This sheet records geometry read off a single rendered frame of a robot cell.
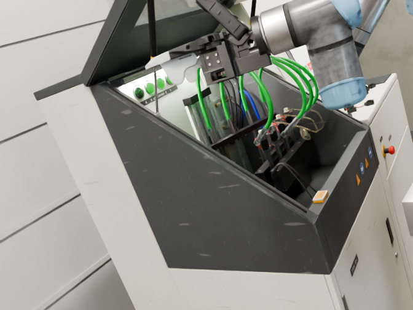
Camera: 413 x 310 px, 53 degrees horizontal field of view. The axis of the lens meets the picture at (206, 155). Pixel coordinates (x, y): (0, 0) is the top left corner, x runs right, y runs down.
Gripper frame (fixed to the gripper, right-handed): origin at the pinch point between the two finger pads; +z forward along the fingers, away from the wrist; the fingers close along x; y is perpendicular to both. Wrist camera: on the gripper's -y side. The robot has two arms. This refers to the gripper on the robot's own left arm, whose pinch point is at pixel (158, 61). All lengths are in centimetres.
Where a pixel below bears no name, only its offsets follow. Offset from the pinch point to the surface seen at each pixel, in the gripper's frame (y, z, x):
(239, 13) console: -19, -1, 99
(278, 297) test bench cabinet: 71, 2, 38
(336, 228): 55, -19, 42
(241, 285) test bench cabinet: 67, 13, 41
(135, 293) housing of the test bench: 72, 62, 58
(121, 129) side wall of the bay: 10, 34, 40
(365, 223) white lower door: 65, -26, 66
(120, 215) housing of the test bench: 38, 51, 49
